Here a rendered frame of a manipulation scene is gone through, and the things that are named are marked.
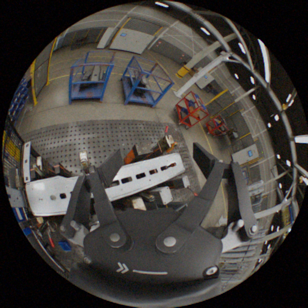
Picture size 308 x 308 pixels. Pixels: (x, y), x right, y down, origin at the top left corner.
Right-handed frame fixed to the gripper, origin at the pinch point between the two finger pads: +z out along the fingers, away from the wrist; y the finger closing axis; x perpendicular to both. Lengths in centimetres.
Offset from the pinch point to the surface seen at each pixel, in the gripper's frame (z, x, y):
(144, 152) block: 49, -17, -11
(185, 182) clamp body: 48, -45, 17
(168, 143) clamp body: 63, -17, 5
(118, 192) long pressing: 25.0, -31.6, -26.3
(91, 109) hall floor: 160, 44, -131
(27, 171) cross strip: -7, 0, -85
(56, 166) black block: 14, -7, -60
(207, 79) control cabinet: 862, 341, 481
